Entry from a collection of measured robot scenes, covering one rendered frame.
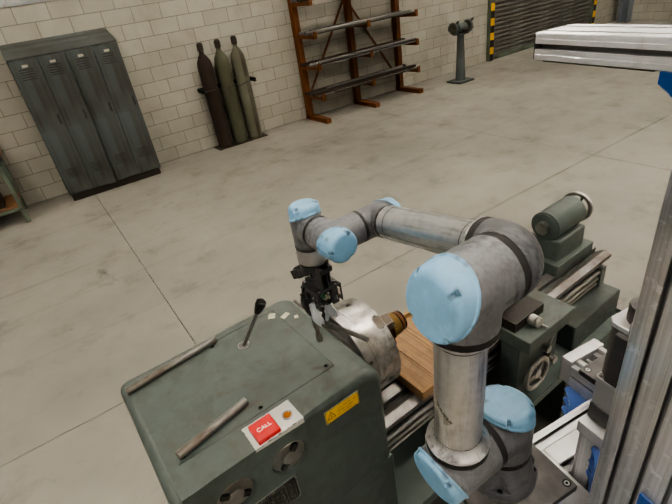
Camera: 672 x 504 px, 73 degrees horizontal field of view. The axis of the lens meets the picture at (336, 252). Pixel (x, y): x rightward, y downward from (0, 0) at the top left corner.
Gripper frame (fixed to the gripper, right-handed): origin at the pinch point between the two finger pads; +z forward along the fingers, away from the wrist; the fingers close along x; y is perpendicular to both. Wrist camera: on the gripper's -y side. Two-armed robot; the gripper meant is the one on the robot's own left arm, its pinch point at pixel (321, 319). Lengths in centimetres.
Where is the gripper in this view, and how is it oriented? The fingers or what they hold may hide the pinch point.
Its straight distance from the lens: 125.1
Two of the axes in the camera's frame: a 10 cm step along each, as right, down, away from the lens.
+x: 7.9, -4.0, 4.6
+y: 6.0, 3.3, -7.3
